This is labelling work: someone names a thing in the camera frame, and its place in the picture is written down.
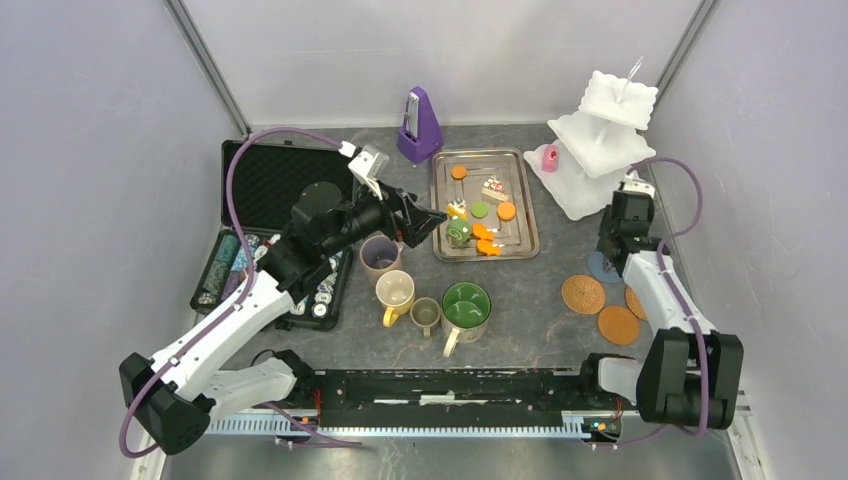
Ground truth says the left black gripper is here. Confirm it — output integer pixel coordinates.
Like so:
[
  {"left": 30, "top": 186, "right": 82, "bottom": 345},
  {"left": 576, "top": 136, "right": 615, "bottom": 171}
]
[{"left": 321, "top": 175, "right": 446, "bottom": 258}]

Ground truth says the green swirl roll cake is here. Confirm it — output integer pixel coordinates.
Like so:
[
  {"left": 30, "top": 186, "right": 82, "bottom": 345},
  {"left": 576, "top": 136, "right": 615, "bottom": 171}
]
[{"left": 445, "top": 217, "right": 472, "bottom": 248}]

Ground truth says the layered strawberry cake slice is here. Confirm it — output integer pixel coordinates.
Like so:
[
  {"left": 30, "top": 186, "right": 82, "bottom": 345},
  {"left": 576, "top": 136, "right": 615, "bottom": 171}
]
[{"left": 481, "top": 176, "right": 510, "bottom": 203}]

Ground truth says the pink cake piece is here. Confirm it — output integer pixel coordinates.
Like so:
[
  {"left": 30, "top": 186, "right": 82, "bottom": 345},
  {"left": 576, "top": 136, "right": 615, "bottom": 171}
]
[{"left": 541, "top": 144, "right": 559, "bottom": 173}]

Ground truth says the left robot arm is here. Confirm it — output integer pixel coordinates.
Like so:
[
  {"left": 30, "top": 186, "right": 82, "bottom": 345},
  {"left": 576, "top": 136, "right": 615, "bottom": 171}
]
[{"left": 118, "top": 182, "right": 448, "bottom": 459}]

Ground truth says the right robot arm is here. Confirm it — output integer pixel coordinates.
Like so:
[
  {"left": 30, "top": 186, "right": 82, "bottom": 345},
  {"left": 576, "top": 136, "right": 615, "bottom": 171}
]
[{"left": 577, "top": 189, "right": 744, "bottom": 433}]

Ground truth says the blue smiley coaster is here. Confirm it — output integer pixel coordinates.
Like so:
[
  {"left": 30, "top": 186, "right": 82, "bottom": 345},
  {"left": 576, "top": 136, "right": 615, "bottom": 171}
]
[{"left": 587, "top": 251, "right": 621, "bottom": 284}]

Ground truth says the yellow cake slice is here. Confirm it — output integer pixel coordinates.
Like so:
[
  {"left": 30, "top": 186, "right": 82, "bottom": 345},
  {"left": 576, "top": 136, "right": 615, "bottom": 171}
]
[{"left": 446, "top": 198, "right": 467, "bottom": 220}]

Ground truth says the pink mug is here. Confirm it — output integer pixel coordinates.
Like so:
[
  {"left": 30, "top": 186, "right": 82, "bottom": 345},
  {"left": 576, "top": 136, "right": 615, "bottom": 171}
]
[{"left": 359, "top": 234, "right": 403, "bottom": 287}]

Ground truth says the small orange macaron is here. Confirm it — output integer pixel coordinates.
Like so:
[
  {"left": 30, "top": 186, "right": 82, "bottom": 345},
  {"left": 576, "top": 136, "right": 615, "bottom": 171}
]
[{"left": 451, "top": 165, "right": 467, "bottom": 180}]

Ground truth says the green macaron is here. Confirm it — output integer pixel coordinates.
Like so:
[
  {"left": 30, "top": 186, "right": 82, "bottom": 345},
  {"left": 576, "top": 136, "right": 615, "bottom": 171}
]
[{"left": 471, "top": 201, "right": 490, "bottom": 220}]

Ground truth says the upper orange fish cake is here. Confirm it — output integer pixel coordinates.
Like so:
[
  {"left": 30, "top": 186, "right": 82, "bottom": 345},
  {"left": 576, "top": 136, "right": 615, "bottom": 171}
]
[{"left": 472, "top": 222, "right": 494, "bottom": 242}]

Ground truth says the orange fish cake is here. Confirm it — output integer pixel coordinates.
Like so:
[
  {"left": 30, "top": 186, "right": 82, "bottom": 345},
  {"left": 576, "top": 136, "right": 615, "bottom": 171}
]
[
  {"left": 475, "top": 239, "right": 501, "bottom": 257},
  {"left": 472, "top": 222, "right": 494, "bottom": 242}
]

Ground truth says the purple metronome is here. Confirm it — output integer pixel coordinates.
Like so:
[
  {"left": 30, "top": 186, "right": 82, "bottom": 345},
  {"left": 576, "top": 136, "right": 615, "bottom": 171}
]
[{"left": 397, "top": 86, "right": 444, "bottom": 164}]

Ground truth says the woven coaster far right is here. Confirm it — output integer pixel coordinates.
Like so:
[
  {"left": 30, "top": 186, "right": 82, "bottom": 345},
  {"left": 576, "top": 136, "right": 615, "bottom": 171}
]
[{"left": 625, "top": 286, "right": 647, "bottom": 321}]

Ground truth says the woven brown coaster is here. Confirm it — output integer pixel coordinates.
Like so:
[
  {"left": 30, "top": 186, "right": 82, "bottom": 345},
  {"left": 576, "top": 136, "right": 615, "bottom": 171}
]
[{"left": 561, "top": 274, "right": 606, "bottom": 315}]

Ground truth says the lower orange fish cake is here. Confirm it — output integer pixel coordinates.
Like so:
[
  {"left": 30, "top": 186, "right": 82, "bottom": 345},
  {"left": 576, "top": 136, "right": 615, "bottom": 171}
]
[{"left": 475, "top": 239, "right": 501, "bottom": 257}]

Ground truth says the white three-tier cake stand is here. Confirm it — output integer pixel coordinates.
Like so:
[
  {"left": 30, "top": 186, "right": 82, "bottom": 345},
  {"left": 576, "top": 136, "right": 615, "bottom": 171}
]
[{"left": 523, "top": 59, "right": 658, "bottom": 221}]

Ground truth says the orange round coaster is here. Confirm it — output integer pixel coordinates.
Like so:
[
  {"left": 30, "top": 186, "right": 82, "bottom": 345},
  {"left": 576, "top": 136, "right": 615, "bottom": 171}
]
[{"left": 597, "top": 306, "right": 640, "bottom": 346}]

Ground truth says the orange sandwich cookie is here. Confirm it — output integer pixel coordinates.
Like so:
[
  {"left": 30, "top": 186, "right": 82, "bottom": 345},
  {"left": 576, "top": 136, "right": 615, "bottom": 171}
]
[{"left": 496, "top": 202, "right": 517, "bottom": 222}]

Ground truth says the small grey-green mug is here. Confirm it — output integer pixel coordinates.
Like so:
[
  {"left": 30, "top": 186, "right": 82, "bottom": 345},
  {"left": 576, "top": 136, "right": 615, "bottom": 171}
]
[{"left": 409, "top": 297, "right": 442, "bottom": 339}]

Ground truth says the steel serving tray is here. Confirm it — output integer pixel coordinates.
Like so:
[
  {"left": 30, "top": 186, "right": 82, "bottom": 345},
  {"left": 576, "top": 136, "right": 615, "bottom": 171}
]
[{"left": 430, "top": 148, "right": 540, "bottom": 260}]

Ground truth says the green interior mushroom mug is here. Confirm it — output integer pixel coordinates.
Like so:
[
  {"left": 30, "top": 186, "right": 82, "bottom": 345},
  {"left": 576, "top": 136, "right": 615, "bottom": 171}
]
[{"left": 441, "top": 282, "right": 492, "bottom": 358}]

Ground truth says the black poker chip case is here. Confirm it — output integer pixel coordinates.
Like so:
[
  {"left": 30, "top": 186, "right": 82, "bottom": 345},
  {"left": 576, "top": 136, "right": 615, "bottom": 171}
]
[{"left": 189, "top": 141, "right": 356, "bottom": 331}]

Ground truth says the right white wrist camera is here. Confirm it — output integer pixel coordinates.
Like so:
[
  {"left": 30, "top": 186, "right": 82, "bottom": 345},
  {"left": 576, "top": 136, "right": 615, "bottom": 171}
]
[{"left": 620, "top": 171, "right": 656, "bottom": 199}]

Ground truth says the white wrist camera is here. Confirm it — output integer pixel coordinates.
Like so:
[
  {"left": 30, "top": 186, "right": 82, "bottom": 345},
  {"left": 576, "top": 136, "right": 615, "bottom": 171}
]
[
  {"left": 338, "top": 141, "right": 389, "bottom": 201},
  {"left": 620, "top": 171, "right": 656, "bottom": 199}
]

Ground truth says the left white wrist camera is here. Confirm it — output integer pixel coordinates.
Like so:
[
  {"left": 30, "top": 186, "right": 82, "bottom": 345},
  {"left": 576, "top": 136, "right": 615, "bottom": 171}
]
[{"left": 338, "top": 141, "right": 389, "bottom": 201}]

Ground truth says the cream yellow-handled mug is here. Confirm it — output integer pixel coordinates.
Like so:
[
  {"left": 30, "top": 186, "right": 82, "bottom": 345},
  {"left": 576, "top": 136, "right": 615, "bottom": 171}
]
[{"left": 375, "top": 270, "right": 415, "bottom": 328}]

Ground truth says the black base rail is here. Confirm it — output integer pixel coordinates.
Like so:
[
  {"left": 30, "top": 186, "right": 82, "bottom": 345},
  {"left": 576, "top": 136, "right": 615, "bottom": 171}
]
[{"left": 245, "top": 351, "right": 637, "bottom": 432}]

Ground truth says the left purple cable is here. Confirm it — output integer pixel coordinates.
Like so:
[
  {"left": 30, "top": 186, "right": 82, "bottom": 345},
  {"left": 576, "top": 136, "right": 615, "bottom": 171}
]
[{"left": 117, "top": 127, "right": 352, "bottom": 460}]

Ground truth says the white cable duct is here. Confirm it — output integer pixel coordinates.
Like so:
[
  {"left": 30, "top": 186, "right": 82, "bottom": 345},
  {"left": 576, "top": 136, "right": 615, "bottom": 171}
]
[{"left": 155, "top": 370, "right": 750, "bottom": 440}]

